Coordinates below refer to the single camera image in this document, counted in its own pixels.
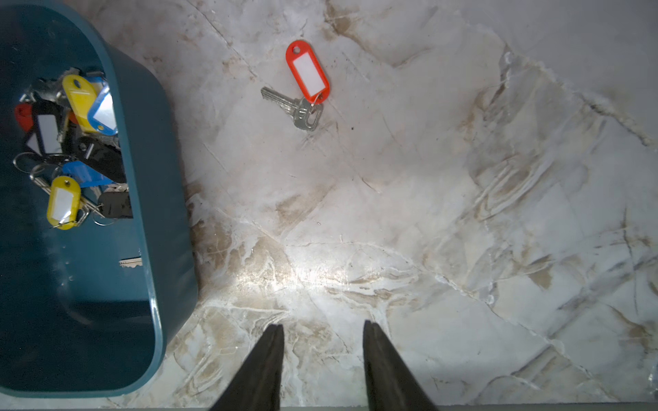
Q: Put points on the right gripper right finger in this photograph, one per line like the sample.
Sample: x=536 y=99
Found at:
x=390 y=384

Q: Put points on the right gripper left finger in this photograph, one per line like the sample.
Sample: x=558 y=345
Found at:
x=257 y=383

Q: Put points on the teal storage box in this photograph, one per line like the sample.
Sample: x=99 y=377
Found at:
x=89 y=312

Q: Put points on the red tag key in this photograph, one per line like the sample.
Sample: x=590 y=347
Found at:
x=312 y=81

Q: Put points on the pile of keys in box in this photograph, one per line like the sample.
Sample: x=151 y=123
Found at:
x=71 y=149

